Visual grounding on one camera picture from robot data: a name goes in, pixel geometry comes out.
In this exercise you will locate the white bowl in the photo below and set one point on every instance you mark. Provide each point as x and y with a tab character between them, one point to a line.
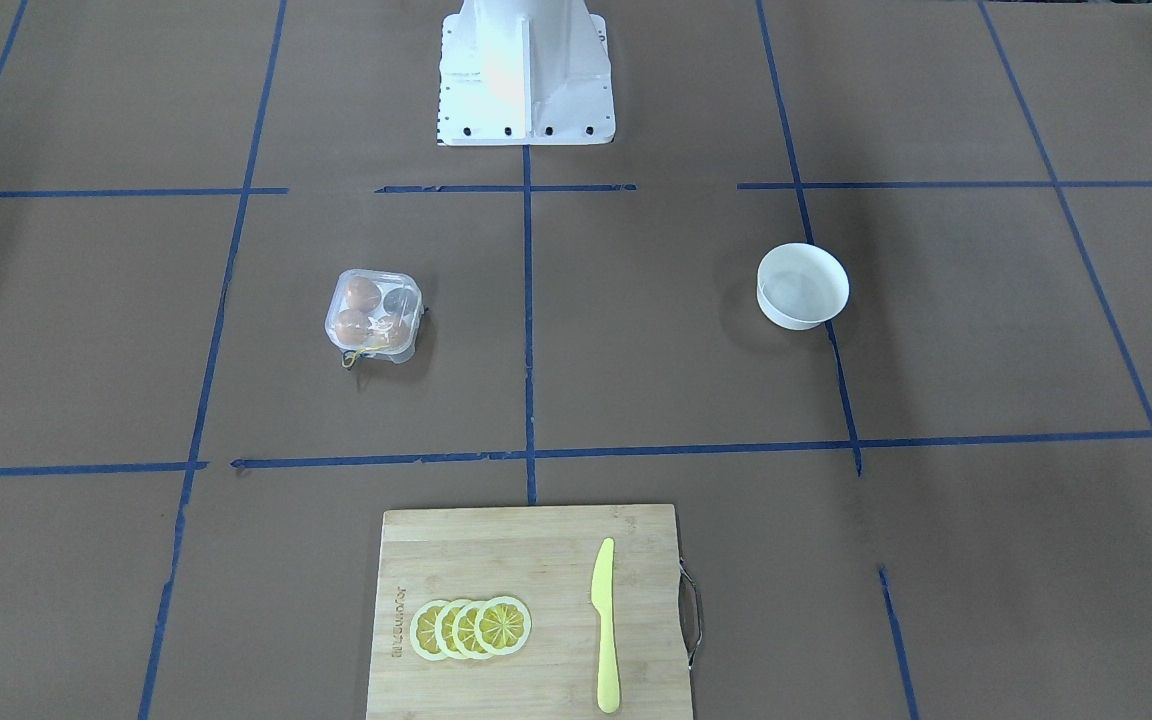
800	286

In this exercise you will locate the clear plastic egg box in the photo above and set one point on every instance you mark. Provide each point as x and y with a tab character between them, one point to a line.
401	296

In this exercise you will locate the brown egg in box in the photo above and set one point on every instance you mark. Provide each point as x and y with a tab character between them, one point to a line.
362	294
351	327

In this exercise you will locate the yellow plastic knife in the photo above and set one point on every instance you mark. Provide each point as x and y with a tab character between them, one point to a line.
607	683

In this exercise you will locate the brown egg in box near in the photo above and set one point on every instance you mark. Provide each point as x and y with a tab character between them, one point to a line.
351	327

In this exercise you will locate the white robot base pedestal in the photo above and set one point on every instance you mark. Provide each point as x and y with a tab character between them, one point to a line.
525	73

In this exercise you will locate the wooden cutting board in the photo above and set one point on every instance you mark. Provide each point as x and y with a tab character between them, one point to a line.
544	556

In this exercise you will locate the lemon slice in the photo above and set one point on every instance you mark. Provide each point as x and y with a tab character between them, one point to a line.
464	632
425	631
445	629
502	626

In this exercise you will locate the brown egg in box far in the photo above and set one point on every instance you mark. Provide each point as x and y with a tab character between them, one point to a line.
362	294

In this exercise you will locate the brown egg from bowl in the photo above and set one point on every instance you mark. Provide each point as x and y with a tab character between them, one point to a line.
389	333

